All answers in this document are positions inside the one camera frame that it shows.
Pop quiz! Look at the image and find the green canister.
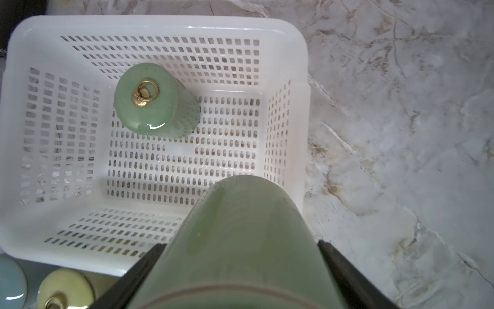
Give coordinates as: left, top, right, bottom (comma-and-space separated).
114, 63, 201, 139
129, 175, 347, 308

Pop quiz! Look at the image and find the white plastic perforated basket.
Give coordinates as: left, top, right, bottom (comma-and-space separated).
1, 15, 310, 276

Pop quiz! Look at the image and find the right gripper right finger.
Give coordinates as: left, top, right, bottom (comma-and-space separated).
317, 240, 399, 309

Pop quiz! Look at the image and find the yellow-green canister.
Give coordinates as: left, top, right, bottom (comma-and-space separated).
37, 268, 119, 309

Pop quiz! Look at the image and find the light blue canister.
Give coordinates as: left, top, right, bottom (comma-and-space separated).
1, 256, 28, 309

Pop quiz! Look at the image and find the black flat case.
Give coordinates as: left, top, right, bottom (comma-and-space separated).
0, 0, 48, 50

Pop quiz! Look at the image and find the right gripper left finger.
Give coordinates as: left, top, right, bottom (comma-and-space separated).
89, 244, 167, 309

